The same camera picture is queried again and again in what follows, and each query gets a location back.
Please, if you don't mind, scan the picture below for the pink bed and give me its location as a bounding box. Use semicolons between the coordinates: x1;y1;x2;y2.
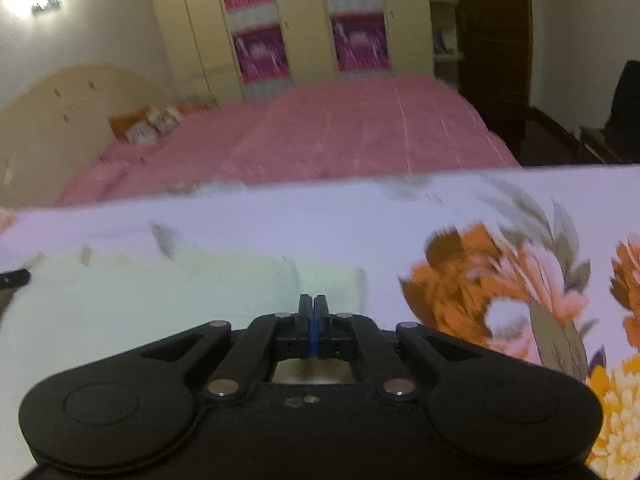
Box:
52;75;524;207

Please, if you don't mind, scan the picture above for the pale green knit sweater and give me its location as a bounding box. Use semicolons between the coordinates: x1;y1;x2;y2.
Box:
0;247;368;461

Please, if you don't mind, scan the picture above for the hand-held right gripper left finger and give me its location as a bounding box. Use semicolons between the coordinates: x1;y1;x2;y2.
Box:
141;294;314;404

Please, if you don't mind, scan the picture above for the orange pillow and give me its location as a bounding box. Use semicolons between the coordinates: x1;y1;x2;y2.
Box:
108;107;151;142

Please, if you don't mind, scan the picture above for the cream wardrobe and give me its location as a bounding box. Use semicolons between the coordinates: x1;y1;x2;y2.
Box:
145;0;436;102

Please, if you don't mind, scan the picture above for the cream arched headboard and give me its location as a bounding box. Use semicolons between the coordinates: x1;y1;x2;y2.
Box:
0;63;177;209

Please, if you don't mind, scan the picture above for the cream corner shelf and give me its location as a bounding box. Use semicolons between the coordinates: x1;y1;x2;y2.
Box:
425;0;462;88

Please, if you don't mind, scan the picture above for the patterned white pillow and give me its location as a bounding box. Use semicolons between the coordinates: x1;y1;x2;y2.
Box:
125;106;182;146

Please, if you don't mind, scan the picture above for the black chair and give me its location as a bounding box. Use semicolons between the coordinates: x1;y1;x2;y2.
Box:
580;60;640;163

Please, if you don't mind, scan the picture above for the floral lilac bed sheet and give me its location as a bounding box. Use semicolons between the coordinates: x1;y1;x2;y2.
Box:
0;164;640;480

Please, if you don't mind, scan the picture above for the dark brown door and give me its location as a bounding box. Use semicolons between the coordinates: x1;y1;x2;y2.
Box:
449;0;534;133

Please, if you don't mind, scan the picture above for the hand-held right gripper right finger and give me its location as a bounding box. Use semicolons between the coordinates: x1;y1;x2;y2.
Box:
313;294;482;404

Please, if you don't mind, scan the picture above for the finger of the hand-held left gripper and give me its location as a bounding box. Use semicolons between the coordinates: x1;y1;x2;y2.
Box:
0;269;32;291

